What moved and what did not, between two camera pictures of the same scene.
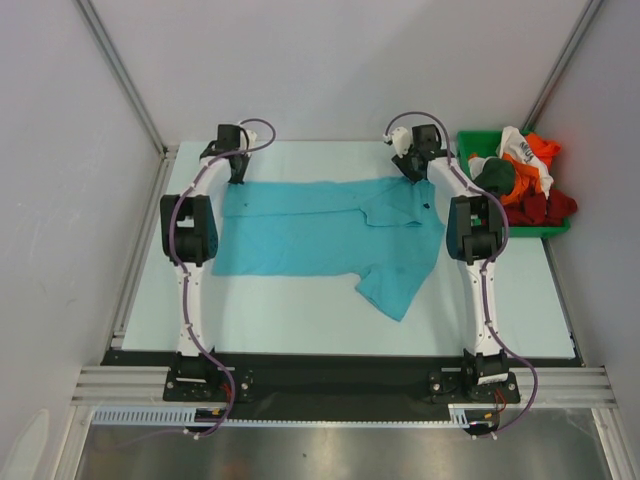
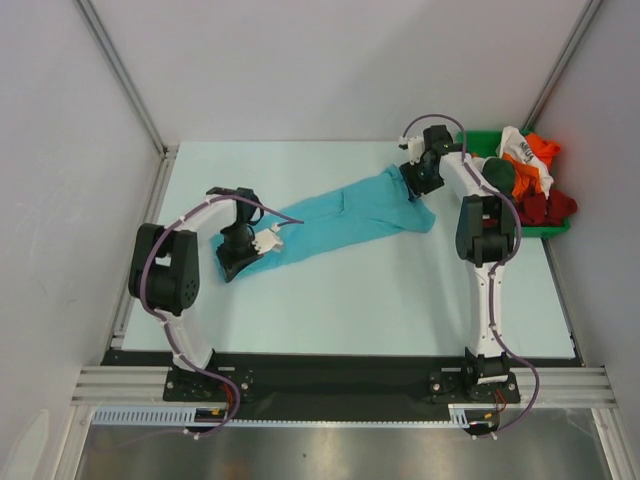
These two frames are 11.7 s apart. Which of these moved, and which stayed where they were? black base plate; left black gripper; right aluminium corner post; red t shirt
Moved: left black gripper
Stayed: right aluminium corner post; black base plate; red t shirt
